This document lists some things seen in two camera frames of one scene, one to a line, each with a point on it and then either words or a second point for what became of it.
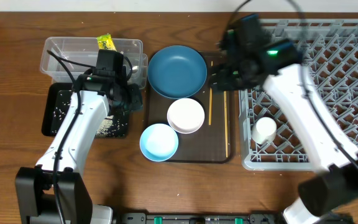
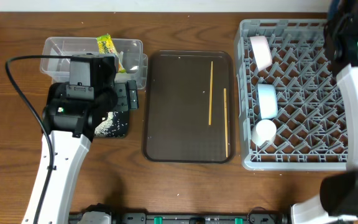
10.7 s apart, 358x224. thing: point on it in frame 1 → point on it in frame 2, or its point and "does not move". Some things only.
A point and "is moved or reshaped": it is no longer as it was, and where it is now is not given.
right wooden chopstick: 225,123 does not move
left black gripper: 134,99 does not move
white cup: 264,130 does not move
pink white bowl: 186,115 is moved or reshaped
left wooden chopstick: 211,101 does not move
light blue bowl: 158,142 → 268,100
